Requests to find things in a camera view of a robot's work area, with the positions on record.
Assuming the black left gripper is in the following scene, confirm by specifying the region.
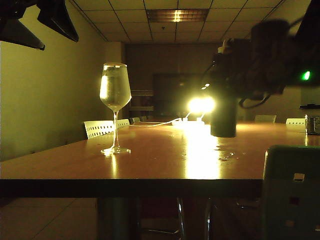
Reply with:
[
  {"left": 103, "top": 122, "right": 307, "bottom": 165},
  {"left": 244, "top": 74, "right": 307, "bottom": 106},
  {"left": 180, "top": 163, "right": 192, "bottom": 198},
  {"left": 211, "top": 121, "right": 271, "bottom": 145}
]
[{"left": 0, "top": 0, "right": 80, "bottom": 51}]

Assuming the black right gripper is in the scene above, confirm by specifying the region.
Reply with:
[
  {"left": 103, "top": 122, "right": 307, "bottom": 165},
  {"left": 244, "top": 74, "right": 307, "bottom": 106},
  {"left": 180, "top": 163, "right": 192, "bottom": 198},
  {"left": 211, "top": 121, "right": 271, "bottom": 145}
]
[{"left": 202, "top": 19, "right": 301, "bottom": 98}]

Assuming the black thermos cup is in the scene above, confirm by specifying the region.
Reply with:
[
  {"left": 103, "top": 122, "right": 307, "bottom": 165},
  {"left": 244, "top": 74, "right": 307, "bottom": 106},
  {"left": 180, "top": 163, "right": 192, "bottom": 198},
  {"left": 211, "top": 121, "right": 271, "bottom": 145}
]
[{"left": 210, "top": 39, "right": 238, "bottom": 138}]

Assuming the clear stemmed wine glass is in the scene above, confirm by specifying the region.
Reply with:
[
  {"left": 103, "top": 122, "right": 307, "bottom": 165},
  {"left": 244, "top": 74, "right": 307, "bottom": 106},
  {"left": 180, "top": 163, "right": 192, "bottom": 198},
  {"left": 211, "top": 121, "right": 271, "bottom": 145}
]
[{"left": 99, "top": 62, "right": 132, "bottom": 155}]

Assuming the glowing lamp bulb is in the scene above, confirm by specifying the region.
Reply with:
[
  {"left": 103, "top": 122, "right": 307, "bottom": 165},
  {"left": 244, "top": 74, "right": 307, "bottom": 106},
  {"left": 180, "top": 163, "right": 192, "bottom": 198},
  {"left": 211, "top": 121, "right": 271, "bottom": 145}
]
[{"left": 187, "top": 96, "right": 216, "bottom": 115}]

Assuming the black television screen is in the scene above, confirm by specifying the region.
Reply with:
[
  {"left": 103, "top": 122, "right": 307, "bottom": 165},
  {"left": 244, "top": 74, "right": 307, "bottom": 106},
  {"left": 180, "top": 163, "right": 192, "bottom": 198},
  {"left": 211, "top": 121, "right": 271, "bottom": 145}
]
[{"left": 152, "top": 72, "right": 208, "bottom": 120}]

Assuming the louvred ceiling light fixture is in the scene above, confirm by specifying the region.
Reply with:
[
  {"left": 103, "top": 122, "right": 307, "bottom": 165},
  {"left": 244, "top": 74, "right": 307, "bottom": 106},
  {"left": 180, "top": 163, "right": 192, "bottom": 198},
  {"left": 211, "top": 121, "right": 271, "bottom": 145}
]
[{"left": 146, "top": 8, "right": 210, "bottom": 23}]

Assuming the white slotted chair back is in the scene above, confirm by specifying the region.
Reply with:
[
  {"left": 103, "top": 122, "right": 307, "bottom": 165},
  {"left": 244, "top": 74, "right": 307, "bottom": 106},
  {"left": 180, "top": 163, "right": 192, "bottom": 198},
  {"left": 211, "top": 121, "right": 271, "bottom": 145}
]
[{"left": 285, "top": 117, "right": 307, "bottom": 133}]

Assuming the dark shelf cabinet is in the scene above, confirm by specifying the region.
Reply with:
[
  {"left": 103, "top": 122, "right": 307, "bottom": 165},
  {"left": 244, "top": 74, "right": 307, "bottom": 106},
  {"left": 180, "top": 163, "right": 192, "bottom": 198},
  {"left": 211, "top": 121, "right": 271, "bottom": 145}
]
[{"left": 129, "top": 89, "right": 155, "bottom": 118}]

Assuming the shiny metallic container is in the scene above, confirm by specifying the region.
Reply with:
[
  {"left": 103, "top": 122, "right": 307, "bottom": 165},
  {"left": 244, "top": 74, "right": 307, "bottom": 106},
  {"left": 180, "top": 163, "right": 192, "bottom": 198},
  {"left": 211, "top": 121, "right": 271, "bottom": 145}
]
[{"left": 304, "top": 114, "right": 320, "bottom": 136}]

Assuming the small white perforated chair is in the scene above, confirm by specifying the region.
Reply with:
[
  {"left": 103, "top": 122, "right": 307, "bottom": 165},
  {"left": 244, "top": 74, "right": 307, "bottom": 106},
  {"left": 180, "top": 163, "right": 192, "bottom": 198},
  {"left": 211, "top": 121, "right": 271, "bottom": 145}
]
[{"left": 116, "top": 118, "right": 131, "bottom": 130}]

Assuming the grey plastic chair back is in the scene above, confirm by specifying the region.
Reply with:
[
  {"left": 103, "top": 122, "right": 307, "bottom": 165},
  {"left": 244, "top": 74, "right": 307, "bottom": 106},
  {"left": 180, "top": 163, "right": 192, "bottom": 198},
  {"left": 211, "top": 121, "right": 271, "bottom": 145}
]
[{"left": 261, "top": 144, "right": 320, "bottom": 240}]

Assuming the orange seat chrome leg chair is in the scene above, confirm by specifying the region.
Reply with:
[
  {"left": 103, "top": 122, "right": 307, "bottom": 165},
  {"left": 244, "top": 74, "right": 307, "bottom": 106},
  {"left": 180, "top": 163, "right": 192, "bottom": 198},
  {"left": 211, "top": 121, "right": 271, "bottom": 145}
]
[{"left": 138, "top": 197, "right": 213, "bottom": 240}]

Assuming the round metal table leg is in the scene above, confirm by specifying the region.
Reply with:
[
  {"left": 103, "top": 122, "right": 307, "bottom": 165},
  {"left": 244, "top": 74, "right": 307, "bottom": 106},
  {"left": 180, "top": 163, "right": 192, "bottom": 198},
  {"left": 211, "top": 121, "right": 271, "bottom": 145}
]
[{"left": 96, "top": 198, "right": 140, "bottom": 240}]

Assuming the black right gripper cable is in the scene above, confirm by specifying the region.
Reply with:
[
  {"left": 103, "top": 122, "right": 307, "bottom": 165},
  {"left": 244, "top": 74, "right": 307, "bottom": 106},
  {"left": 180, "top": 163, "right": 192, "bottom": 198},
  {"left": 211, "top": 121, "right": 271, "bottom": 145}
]
[{"left": 238, "top": 93, "right": 272, "bottom": 109}]

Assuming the white power cable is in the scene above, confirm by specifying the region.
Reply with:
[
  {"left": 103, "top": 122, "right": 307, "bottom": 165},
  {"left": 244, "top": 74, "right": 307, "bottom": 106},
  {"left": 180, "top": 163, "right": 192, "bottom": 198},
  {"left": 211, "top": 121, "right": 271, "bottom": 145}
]
[{"left": 128, "top": 118, "right": 181, "bottom": 128}]

